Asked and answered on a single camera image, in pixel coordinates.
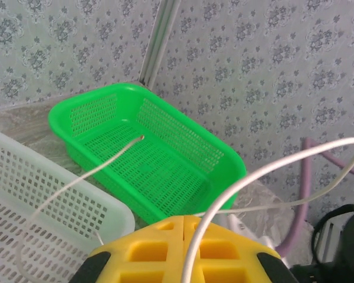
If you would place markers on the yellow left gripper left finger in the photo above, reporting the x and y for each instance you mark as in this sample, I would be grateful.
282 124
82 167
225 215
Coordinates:
147 250

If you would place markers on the aluminium right corner post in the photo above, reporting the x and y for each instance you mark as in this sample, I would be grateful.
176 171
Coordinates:
156 44

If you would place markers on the green plastic basket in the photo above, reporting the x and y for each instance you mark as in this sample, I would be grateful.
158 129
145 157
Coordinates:
165 177

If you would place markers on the white plastic basket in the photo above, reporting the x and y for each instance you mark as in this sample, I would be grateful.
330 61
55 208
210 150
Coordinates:
47 206

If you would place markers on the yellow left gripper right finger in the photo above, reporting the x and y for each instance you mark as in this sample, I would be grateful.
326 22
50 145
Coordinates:
230 253

